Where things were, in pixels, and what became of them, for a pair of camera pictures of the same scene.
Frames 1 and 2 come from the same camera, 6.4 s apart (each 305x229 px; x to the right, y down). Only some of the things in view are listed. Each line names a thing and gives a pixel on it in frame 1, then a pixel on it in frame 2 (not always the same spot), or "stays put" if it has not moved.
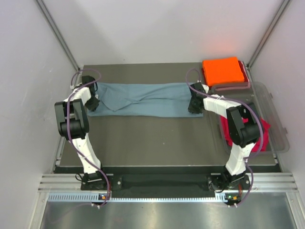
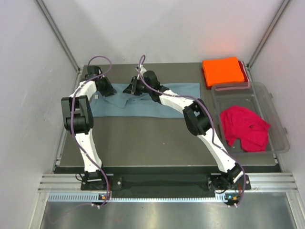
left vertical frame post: x=62 y=39 stays put
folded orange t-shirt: x=220 y=71 stays put
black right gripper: x=192 y=109 -> x=132 y=88
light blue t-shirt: x=143 y=99 stays put
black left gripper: x=94 y=106 -> x=110 y=90
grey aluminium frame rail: x=263 y=183 stays put
